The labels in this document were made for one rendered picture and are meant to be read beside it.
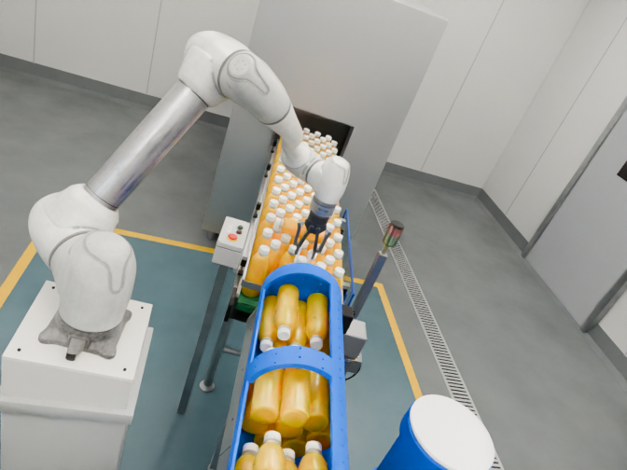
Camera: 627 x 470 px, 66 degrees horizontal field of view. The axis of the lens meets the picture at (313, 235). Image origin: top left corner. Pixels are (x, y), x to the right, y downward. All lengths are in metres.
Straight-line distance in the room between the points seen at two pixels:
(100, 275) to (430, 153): 5.57
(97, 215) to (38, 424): 0.55
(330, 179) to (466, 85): 4.74
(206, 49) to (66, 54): 4.73
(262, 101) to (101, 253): 0.52
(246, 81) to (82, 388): 0.84
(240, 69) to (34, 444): 1.09
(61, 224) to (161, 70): 4.57
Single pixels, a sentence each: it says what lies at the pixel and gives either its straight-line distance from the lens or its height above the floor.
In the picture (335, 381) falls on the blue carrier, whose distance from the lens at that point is 1.32.
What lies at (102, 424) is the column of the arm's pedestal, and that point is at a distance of 1.46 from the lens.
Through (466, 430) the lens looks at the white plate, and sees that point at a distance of 1.71.
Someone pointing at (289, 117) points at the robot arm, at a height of 1.72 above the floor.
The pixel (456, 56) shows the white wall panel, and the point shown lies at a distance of 6.14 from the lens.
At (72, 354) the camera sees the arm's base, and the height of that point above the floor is 1.13.
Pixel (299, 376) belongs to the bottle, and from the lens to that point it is 1.32.
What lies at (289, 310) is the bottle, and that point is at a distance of 1.55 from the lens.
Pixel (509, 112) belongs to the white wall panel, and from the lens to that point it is 6.65.
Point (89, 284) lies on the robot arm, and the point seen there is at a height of 1.32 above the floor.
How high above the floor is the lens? 2.12
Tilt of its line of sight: 29 degrees down
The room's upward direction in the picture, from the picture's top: 22 degrees clockwise
